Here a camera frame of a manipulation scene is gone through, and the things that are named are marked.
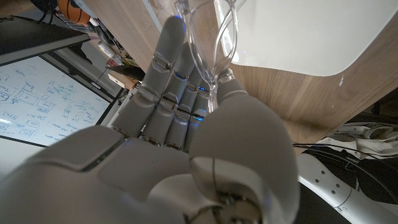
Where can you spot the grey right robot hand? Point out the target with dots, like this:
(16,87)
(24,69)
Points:
(140,180)

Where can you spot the clear plastic glasses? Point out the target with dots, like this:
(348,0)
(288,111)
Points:
(213,81)

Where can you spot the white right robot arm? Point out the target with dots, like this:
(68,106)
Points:
(329,186)

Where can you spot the white square plate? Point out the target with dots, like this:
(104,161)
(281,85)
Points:
(311,37)

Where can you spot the black computer monitor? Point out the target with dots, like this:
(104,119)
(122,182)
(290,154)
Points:
(31,37)

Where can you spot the orange basketball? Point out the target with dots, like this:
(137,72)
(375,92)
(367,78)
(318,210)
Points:
(73,11)

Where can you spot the whiteboard with black frame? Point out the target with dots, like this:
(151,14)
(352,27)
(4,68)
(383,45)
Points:
(46,99)

